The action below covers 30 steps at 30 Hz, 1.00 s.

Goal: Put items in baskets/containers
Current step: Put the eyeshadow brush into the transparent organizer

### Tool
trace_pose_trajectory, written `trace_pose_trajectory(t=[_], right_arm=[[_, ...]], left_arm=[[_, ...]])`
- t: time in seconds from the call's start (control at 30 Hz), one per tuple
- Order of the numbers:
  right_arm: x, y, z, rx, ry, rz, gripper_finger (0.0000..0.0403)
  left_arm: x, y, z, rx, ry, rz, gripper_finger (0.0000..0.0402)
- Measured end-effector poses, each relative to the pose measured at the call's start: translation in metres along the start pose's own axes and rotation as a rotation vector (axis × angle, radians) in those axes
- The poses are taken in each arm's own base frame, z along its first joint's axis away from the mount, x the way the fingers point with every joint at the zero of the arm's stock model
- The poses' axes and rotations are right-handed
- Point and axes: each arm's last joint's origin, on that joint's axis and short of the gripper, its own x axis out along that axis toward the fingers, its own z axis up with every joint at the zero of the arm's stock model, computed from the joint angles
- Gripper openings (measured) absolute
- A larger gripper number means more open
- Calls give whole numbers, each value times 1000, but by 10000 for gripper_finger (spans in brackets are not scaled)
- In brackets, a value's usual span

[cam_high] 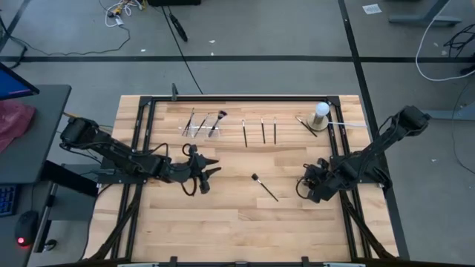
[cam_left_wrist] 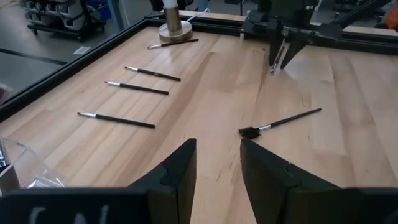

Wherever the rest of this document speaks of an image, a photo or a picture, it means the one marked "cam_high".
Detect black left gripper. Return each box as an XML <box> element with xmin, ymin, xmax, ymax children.
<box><xmin>163</xmin><ymin>145</ymin><xmax>223</xmax><ymax>183</ymax></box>

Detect dark-head makeup brush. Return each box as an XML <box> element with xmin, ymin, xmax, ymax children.
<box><xmin>250</xmin><ymin>172</ymin><xmax>280</xmax><ymax>203</ymax></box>

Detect black-head makeup brush silver ferrule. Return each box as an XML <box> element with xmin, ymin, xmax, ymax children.
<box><xmin>208</xmin><ymin>109</ymin><xmax>229</xmax><ymax>139</ymax></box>

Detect thin makeup brush silver ferrule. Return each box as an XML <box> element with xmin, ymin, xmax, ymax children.
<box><xmin>295</xmin><ymin>116</ymin><xmax>318</xmax><ymax>138</ymax></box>

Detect clear acrylic brush holder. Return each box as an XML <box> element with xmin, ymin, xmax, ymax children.
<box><xmin>177</xmin><ymin>117</ymin><xmax>221</xmax><ymax>139</ymax></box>

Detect brown-head fan makeup brush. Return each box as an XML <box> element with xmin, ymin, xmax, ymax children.
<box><xmin>207</xmin><ymin>111</ymin><xmax>223</xmax><ymax>138</ymax></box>

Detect white bulb lamp brass base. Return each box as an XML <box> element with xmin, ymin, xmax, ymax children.
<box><xmin>306</xmin><ymin>101</ymin><xmax>332</xmax><ymax>133</ymax></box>

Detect grey desk leg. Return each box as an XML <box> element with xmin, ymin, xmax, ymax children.
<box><xmin>416</xmin><ymin>99</ymin><xmax>475</xmax><ymax>122</ymax></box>
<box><xmin>387</xmin><ymin>0</ymin><xmax>464</xmax><ymax>27</ymax></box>

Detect black flat desk foot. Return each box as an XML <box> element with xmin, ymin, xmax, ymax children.
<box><xmin>39</xmin><ymin>159</ymin><xmax>100</xmax><ymax>198</ymax></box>

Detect black box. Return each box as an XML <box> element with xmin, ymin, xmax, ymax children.
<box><xmin>146</xmin><ymin>0</ymin><xmax>203</xmax><ymax>7</ymax></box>

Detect dark grey computer desk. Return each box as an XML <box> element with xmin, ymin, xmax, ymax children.
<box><xmin>0</xmin><ymin>84</ymin><xmax>73</xmax><ymax>267</ymax></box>

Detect grey desk crossbar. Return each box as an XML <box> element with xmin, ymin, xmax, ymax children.
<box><xmin>32</xmin><ymin>181</ymin><xmax>59</xmax><ymax>254</ymax></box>

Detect white paper sheet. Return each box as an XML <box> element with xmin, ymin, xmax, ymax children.
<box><xmin>361</xmin><ymin>3</ymin><xmax>383</xmax><ymax>16</ymax></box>

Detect black computer mouse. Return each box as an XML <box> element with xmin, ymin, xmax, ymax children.
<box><xmin>13</xmin><ymin>209</ymin><xmax>40</xmax><ymax>248</ymax></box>

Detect red-pink crumpled bag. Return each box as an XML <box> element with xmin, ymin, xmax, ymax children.
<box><xmin>0</xmin><ymin>99</ymin><xmax>37</xmax><ymax>154</ymax></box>

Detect black computer keyboard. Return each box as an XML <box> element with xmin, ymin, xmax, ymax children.
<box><xmin>0</xmin><ymin>184</ymin><xmax>19</xmax><ymax>219</ymax></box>

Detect black computer monitor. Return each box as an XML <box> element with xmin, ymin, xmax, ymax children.
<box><xmin>0</xmin><ymin>61</ymin><xmax>41</xmax><ymax>102</ymax></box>

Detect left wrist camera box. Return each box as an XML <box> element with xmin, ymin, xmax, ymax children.
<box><xmin>197</xmin><ymin>173</ymin><xmax>212</xmax><ymax>195</ymax></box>

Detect white lamp cable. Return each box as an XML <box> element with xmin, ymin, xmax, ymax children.
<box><xmin>327</xmin><ymin>120</ymin><xmax>369</xmax><ymax>130</ymax></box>

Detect black aluminium table frame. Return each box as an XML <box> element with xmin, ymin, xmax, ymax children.
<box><xmin>83</xmin><ymin>93</ymin><xmax>401</xmax><ymax>267</ymax></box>

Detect long black floor cable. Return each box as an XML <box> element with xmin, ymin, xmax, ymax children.
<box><xmin>160</xmin><ymin>0</ymin><xmax>204</xmax><ymax>96</ymax></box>

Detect black cable connector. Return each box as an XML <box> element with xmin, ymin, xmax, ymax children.
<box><xmin>168</xmin><ymin>12</ymin><xmax>189</xmax><ymax>43</ymax></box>

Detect thin black floor cable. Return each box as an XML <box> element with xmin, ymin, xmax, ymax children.
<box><xmin>0</xmin><ymin>24</ymin><xmax>132</xmax><ymax>57</ymax></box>

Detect white floor cable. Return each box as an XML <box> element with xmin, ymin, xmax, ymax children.
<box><xmin>414</xmin><ymin>16</ymin><xmax>475</xmax><ymax>82</ymax></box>

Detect white and yellow cable bundle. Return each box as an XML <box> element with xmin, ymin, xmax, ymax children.
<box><xmin>96</xmin><ymin>0</ymin><xmax>145</xmax><ymax>29</ymax></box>

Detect tangled black cables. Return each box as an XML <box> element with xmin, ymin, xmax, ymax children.
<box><xmin>442</xmin><ymin>22</ymin><xmax>475</xmax><ymax>53</ymax></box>

